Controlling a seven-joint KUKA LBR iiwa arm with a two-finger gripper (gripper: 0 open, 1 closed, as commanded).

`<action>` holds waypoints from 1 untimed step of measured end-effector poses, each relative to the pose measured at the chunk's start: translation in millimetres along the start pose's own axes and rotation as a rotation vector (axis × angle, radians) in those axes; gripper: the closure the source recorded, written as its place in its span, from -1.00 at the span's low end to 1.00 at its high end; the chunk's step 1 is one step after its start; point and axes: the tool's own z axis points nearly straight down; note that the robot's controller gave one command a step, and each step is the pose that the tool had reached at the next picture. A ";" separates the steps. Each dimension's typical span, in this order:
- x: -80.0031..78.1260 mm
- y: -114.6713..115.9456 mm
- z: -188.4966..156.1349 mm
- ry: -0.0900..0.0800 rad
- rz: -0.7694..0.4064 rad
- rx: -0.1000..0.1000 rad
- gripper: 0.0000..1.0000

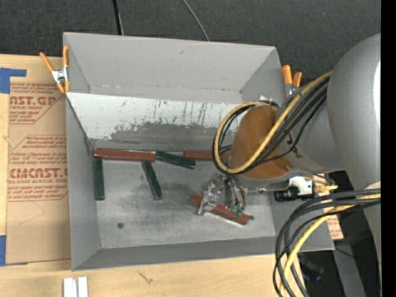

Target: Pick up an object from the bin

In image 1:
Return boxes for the red-brown block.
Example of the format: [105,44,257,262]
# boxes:
[93,148,157,162]
[183,150,217,161]
[189,194,251,226]

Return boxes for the grey metal bin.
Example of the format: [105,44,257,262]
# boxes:
[62,32,337,272]

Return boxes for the dark green flat block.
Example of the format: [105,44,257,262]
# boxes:
[93,158,106,201]
[141,160,164,201]
[155,150,197,170]

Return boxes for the brown cardboard board red print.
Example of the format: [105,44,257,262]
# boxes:
[0,53,345,266]

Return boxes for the black cylinder on white bracket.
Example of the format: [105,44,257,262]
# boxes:
[273,175,338,202]

